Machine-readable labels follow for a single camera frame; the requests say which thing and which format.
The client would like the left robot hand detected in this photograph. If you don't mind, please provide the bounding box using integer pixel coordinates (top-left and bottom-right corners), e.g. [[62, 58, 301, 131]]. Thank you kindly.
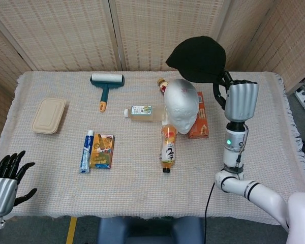
[[0, 150, 38, 217]]

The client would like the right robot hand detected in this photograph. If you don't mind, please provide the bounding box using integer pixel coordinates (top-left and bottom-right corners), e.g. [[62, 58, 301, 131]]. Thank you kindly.
[[212, 71, 259, 124]]

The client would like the black baseball cap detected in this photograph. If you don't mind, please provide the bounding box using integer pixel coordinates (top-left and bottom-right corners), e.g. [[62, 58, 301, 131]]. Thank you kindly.
[[165, 36, 227, 84]]

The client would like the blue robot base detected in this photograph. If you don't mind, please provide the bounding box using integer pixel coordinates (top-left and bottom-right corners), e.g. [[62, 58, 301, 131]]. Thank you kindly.
[[97, 216, 205, 244]]

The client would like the white foam mannequin head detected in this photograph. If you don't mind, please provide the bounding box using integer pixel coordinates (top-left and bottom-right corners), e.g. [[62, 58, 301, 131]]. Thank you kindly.
[[164, 78, 199, 135]]

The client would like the orange snack box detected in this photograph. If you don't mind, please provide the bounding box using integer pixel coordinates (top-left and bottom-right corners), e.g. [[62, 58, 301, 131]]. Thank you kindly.
[[188, 91, 209, 140]]

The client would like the small brown drink bottle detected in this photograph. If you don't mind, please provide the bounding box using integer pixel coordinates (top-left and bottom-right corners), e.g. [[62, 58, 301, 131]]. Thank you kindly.
[[157, 78, 170, 96]]

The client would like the orange juice bottle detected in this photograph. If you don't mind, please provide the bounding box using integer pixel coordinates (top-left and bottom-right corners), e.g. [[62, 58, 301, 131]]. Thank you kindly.
[[160, 124, 178, 173]]

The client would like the beige lidded food container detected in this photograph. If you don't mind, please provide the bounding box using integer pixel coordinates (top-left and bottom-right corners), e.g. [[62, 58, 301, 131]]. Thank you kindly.
[[31, 98, 67, 134]]

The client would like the blue white toothpaste tube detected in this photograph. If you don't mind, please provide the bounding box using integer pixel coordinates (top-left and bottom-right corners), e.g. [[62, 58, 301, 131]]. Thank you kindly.
[[80, 130, 95, 174]]

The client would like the clear tea bottle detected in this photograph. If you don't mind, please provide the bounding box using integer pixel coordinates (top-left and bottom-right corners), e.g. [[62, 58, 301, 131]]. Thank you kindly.
[[124, 105, 168, 122]]

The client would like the orange yellow snack packet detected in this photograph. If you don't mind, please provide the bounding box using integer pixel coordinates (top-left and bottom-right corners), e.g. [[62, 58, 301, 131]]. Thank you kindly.
[[89, 133, 115, 169]]

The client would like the woven beige tablecloth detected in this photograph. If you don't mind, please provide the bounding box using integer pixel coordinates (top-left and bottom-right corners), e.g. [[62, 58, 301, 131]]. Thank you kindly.
[[0, 71, 305, 226]]

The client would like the teal lint roller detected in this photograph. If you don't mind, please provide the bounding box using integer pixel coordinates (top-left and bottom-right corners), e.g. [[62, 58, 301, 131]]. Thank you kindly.
[[89, 73, 125, 113]]

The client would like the bamboo folding screen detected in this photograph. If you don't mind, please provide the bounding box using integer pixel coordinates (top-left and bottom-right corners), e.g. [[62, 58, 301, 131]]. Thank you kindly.
[[0, 0, 305, 143]]

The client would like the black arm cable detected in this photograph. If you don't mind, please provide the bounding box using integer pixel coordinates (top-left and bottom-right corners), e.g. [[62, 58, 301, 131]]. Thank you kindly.
[[204, 181, 217, 244]]

